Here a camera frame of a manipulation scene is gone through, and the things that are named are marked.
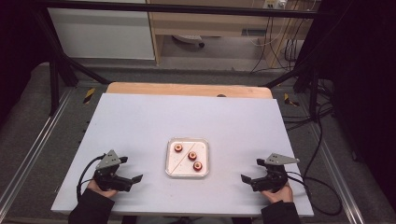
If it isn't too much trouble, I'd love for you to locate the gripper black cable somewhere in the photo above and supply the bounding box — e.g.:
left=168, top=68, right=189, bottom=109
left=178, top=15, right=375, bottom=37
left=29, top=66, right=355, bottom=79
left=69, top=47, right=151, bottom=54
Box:
left=76, top=154, right=106, bottom=202
left=285, top=171, right=344, bottom=217

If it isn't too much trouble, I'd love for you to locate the black metal frame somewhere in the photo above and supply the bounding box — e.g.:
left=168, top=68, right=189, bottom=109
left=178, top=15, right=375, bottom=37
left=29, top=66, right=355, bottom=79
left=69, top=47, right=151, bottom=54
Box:
left=31, top=0, right=323, bottom=123

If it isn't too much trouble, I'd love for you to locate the white chair base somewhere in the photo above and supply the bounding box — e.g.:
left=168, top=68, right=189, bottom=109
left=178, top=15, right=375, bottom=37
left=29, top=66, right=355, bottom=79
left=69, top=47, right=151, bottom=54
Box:
left=172, top=34, right=206, bottom=49

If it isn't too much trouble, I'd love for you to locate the thin wooden skewer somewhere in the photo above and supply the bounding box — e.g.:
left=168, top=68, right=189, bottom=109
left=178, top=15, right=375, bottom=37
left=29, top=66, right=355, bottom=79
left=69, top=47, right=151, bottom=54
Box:
left=168, top=143, right=196, bottom=175

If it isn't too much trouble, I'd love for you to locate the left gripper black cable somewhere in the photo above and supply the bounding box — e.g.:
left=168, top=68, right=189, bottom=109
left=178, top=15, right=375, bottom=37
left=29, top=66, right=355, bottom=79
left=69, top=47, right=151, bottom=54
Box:
left=76, top=154, right=106, bottom=202

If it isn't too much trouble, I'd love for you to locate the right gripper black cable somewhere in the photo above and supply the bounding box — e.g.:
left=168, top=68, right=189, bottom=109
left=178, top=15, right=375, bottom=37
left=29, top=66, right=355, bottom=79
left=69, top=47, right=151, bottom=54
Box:
left=285, top=171, right=344, bottom=217

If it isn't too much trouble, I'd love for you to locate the person's right hand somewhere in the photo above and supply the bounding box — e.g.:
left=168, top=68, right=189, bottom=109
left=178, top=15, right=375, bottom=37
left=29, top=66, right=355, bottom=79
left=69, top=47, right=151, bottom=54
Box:
left=261, top=182, right=294, bottom=204

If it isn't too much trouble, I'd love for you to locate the square metal tray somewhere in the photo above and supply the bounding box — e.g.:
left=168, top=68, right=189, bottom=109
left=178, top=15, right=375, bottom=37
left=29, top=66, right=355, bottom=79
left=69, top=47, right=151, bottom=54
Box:
left=164, top=137, right=210, bottom=178

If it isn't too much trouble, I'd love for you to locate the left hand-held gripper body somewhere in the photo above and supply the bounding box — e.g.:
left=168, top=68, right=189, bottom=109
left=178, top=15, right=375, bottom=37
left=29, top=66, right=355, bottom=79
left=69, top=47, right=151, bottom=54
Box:
left=92, top=149, right=132, bottom=192

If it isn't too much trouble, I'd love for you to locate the wooden desk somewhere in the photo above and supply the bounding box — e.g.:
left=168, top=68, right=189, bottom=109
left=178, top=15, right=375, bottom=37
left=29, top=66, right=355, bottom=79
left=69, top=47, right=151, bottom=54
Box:
left=145, top=0, right=322, bottom=67

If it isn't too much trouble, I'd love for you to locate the aluminium floor rail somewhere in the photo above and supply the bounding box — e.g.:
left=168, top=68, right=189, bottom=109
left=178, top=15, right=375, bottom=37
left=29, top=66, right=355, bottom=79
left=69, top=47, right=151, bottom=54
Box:
left=0, top=88, right=75, bottom=207
left=305, top=123, right=366, bottom=224

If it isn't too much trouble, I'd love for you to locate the white power strip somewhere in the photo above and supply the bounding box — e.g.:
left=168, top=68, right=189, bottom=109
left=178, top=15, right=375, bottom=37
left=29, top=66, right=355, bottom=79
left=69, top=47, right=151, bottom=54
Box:
left=262, top=0, right=288, bottom=10

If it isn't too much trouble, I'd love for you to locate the person's left hand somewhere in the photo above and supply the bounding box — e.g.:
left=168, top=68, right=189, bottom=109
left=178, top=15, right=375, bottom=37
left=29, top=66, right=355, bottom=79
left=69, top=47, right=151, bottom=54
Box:
left=86, top=179, right=119, bottom=199

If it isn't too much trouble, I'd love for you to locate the white cabinet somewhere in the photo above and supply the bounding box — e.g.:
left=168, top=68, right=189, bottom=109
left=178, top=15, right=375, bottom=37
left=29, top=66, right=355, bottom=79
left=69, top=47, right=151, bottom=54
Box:
left=47, top=7, right=156, bottom=61

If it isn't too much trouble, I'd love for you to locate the black curtain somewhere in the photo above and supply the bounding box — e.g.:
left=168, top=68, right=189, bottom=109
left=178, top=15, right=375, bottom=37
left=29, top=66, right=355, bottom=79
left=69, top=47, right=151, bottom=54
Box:
left=317, top=0, right=396, bottom=204

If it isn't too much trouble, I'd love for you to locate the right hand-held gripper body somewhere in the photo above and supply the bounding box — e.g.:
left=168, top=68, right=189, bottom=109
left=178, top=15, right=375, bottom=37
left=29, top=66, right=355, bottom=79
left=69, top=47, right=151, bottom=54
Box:
left=250, top=152, right=301, bottom=193

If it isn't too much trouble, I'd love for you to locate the wooden board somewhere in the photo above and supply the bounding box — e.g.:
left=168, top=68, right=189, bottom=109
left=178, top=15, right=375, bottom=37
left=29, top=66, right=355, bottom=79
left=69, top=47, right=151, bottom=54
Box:
left=106, top=81, right=274, bottom=100

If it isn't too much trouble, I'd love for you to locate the bundle of black cables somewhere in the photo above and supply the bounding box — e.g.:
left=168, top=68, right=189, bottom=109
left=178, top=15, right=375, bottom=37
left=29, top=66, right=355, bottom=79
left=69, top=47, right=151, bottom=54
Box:
left=250, top=15, right=335, bottom=132

